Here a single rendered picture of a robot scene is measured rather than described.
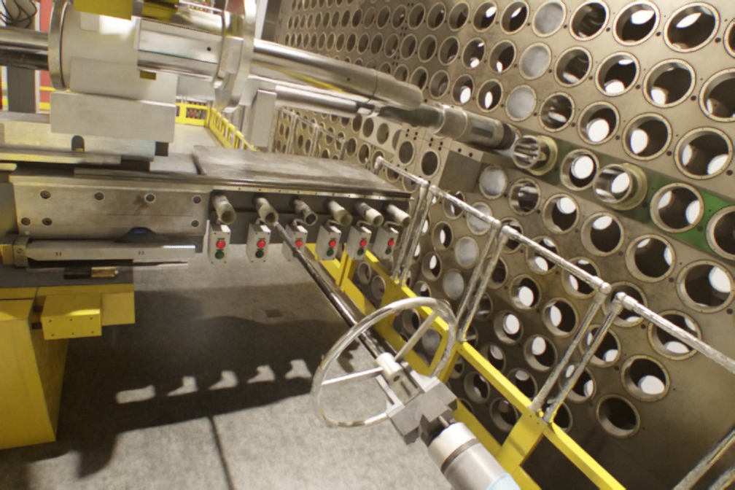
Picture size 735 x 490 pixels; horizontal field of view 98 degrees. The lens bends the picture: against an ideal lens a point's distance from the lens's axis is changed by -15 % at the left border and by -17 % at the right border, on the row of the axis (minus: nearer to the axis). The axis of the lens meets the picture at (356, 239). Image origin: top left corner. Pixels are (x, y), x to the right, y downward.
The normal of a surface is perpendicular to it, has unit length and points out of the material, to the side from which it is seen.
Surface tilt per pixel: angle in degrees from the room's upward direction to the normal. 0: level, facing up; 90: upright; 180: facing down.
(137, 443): 0
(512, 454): 90
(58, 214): 90
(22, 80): 90
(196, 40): 90
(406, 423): 32
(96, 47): 82
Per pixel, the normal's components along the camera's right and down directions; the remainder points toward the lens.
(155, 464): 0.24, -0.89
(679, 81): -0.84, 0.00
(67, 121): 0.48, 0.44
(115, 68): 0.54, 0.07
